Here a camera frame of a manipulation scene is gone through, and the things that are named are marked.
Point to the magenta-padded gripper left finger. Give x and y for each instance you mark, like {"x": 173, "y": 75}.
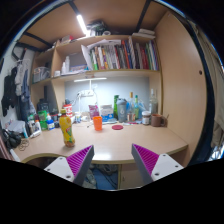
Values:
{"x": 79, "y": 160}

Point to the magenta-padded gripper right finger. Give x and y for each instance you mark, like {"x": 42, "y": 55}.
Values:
{"x": 146, "y": 159}

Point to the yellow juice bottle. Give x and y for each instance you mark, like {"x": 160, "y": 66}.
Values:
{"x": 66, "y": 130}

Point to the brown mug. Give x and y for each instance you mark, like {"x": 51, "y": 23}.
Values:
{"x": 156, "y": 120}

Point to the orange plastic cup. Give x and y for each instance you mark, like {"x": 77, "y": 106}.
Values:
{"x": 97, "y": 124}

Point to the white-lidded brown jar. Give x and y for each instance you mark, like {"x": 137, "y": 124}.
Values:
{"x": 146, "y": 118}

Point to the flat round red coaster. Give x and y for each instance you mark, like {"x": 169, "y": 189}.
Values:
{"x": 117, "y": 127}

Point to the blue-labelled white bottle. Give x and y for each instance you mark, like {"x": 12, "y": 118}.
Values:
{"x": 50, "y": 124}

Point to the gold-capped clear glass bottle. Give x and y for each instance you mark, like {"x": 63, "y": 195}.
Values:
{"x": 131, "y": 111}

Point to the magenta carton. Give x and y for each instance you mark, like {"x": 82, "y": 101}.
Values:
{"x": 93, "y": 111}

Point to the red and white can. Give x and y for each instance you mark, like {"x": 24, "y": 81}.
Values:
{"x": 68, "y": 110}

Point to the green-capped slim bottle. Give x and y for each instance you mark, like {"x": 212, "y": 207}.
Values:
{"x": 136, "y": 108}

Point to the blue plastic bag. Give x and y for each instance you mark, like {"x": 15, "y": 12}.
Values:
{"x": 142, "y": 107}

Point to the grey shaker bottle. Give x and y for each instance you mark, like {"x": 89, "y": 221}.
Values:
{"x": 121, "y": 111}

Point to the blue and white carton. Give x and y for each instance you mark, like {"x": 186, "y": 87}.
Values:
{"x": 106, "y": 112}

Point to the tall clear glass bottle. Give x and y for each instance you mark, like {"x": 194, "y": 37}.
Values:
{"x": 153, "y": 105}

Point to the green box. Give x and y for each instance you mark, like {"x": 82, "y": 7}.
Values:
{"x": 42, "y": 118}

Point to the dark green bottle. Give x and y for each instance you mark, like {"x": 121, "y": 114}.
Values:
{"x": 115, "y": 106}

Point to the black headphones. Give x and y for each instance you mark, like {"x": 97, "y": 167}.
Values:
{"x": 11, "y": 139}

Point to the white led desk lamp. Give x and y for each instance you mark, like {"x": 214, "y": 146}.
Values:
{"x": 90, "y": 79}

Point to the hanging dark clothes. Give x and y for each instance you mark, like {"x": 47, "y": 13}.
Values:
{"x": 20, "y": 86}

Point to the ceiling light tube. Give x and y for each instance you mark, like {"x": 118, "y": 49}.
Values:
{"x": 82, "y": 23}

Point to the white wall power strip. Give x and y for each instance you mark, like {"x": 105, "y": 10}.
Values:
{"x": 86, "y": 93}

